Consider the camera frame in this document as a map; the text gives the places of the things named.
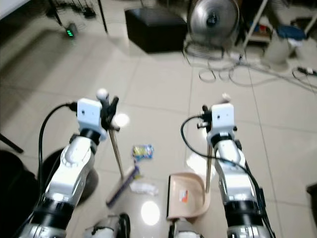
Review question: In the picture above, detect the white table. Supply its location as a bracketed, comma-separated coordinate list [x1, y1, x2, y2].
[0, 0, 31, 18]

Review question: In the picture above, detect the crumpled white paper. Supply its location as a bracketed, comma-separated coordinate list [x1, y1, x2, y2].
[128, 180, 159, 195]

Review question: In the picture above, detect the robot leg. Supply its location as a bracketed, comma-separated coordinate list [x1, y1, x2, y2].
[170, 223, 210, 238]
[83, 213, 132, 238]

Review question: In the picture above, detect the white cable on floor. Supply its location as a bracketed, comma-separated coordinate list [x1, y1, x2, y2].
[198, 54, 317, 89]

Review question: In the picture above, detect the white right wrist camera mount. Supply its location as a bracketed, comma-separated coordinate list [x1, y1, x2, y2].
[211, 103, 236, 135]

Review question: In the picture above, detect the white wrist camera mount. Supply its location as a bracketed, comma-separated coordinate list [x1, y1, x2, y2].
[77, 98, 107, 141]
[211, 103, 236, 135]

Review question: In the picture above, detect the large black bag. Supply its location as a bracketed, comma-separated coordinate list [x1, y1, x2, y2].
[0, 149, 41, 238]

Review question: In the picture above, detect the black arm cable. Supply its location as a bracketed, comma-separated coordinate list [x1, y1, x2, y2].
[180, 115, 265, 209]
[38, 102, 79, 204]

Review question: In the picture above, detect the white slanted stand leg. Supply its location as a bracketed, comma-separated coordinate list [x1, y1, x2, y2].
[243, 0, 274, 48]

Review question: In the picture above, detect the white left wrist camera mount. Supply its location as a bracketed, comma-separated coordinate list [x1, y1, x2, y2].
[77, 98, 107, 141]

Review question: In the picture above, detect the robot left leg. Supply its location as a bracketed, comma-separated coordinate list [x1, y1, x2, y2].
[83, 213, 132, 238]

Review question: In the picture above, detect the beige long-handled dustpan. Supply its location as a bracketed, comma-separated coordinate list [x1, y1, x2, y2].
[166, 93, 232, 222]

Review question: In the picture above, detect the black plug on floor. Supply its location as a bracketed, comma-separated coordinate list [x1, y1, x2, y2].
[292, 66, 317, 77]

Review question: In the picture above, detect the blue yellow snack packet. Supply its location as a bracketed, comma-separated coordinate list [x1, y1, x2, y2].
[132, 144, 155, 162]

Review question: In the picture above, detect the black cube ottoman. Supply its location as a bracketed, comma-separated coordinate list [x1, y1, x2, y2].
[124, 7, 187, 54]

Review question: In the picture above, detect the silver metal floor fan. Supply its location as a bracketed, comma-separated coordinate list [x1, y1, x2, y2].
[182, 0, 242, 61]

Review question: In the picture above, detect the slanted black furniture leg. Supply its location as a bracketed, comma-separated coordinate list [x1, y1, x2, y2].
[0, 132, 25, 154]

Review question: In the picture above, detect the purple broom with white knob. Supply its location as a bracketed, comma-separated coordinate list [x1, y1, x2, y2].
[96, 88, 140, 208]

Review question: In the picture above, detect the robot right leg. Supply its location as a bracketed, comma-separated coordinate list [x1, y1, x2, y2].
[170, 223, 210, 238]

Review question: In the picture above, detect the black power strip with plugs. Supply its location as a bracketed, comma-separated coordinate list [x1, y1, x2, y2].
[52, 0, 96, 20]

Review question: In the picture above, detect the black box at floor edge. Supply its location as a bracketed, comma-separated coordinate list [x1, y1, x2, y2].
[307, 182, 317, 225]

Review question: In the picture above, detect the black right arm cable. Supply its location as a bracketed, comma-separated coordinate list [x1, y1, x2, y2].
[180, 115, 265, 209]

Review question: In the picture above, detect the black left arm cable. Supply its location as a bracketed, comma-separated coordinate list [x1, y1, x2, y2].
[38, 102, 79, 204]

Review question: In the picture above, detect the white bin with blue bag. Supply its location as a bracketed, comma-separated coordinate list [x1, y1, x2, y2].
[264, 24, 309, 68]

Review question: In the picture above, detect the black table leg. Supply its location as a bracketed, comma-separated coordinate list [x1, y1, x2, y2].
[96, 0, 109, 35]

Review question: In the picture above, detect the black router with green lights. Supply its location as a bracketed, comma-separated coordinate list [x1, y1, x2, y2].
[64, 22, 79, 40]

